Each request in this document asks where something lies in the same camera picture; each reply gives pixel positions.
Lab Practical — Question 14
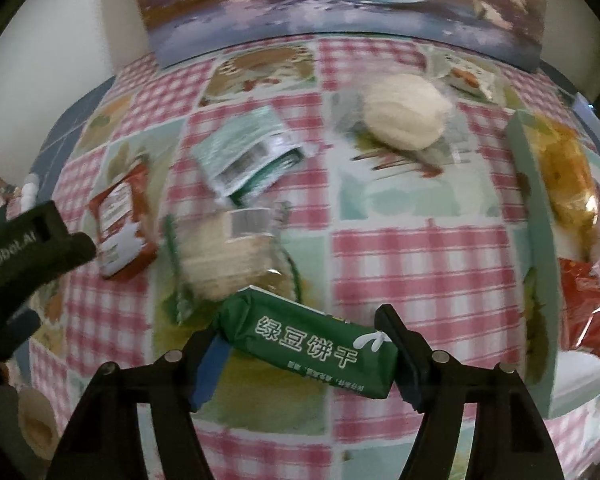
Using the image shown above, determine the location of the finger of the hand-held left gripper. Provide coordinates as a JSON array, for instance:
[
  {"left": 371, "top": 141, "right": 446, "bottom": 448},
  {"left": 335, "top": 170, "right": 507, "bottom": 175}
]
[{"left": 0, "top": 309, "right": 41, "bottom": 356}]

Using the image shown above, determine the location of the red-brown snack packet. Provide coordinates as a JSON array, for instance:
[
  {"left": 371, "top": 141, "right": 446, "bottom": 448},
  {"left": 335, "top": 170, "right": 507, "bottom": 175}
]
[{"left": 89, "top": 164, "right": 157, "bottom": 281}]

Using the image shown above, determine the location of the flower painting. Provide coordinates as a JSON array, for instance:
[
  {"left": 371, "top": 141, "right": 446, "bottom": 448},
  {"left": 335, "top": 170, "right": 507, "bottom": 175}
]
[{"left": 127, "top": 0, "right": 548, "bottom": 73}]

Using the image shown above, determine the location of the pale green tray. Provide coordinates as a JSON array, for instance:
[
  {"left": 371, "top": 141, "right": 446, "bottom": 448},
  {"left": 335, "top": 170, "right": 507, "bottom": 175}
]
[{"left": 504, "top": 109, "right": 600, "bottom": 418}]

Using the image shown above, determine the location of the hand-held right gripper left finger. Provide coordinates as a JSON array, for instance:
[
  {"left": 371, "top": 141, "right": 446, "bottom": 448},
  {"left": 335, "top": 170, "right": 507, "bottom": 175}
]
[{"left": 45, "top": 330, "right": 231, "bottom": 480}]

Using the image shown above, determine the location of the dark green biscuit packet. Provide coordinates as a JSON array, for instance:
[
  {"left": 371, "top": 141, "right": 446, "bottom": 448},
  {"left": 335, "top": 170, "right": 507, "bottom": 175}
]
[{"left": 215, "top": 285, "right": 401, "bottom": 400}]

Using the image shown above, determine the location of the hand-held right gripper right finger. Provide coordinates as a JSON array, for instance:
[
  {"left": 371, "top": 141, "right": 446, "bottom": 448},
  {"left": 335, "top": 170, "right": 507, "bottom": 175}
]
[{"left": 375, "top": 304, "right": 566, "bottom": 480}]

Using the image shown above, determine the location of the green-edged cracker packet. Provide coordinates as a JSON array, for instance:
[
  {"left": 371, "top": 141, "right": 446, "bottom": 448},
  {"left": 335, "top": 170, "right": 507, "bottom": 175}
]
[{"left": 164, "top": 204, "right": 302, "bottom": 322}]

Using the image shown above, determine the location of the orange snack packet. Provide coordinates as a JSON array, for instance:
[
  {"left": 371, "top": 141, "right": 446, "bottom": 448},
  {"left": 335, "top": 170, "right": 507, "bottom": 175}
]
[{"left": 530, "top": 115, "right": 600, "bottom": 261}]

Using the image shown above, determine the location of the red snack packet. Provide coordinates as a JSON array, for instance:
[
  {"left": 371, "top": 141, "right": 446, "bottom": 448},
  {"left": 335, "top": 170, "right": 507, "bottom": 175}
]
[{"left": 557, "top": 257, "right": 600, "bottom": 362}]

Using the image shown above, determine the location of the checked printed tablecloth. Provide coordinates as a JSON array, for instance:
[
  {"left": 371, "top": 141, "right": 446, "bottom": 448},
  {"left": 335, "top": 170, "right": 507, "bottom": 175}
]
[{"left": 27, "top": 35, "right": 600, "bottom": 480}]

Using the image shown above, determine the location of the pale green snack packet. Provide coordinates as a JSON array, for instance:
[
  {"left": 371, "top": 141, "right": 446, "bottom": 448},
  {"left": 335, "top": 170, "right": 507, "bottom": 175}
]
[{"left": 190, "top": 107, "right": 306, "bottom": 206}]

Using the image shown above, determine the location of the clear-wrapped white bun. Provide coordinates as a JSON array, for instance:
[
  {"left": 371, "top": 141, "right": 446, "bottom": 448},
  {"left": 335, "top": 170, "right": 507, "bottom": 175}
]
[{"left": 330, "top": 72, "right": 456, "bottom": 161}]

